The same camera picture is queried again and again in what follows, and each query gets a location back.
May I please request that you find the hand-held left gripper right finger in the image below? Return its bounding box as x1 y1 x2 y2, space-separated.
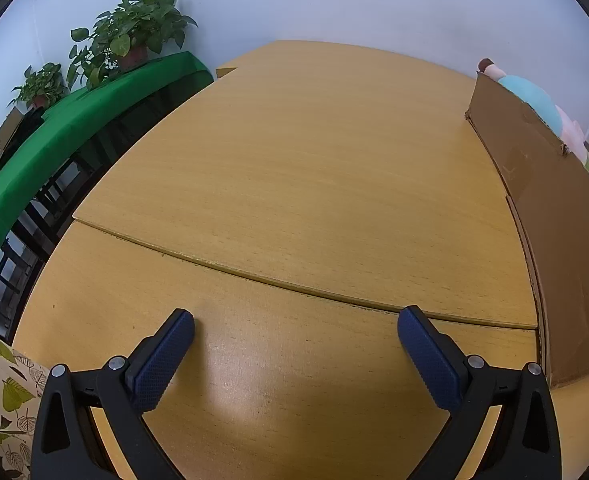
397 305 563 480

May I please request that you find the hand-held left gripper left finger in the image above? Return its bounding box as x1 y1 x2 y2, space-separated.
31 308 196 480

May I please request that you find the large cardboard box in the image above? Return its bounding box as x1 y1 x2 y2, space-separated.
465 71 589 389

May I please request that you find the teal and pink plush toy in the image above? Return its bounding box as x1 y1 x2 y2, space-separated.
477 58 589 163

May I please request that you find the leaf print bag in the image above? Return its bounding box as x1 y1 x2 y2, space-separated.
0 337 50 480

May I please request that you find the black chair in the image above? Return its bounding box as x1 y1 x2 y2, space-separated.
34 150 105 241
0 200 60 341

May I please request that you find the wooden desk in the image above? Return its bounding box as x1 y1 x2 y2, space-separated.
10 40 589 480

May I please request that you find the green tablecloth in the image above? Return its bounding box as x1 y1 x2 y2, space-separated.
0 51 215 306

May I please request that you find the dark bag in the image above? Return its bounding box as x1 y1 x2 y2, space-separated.
9 108 45 161

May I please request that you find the small potted plant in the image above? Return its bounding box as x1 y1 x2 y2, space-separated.
8 62 70 111

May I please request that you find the large potted plant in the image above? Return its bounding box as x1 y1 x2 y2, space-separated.
67 0 198 92

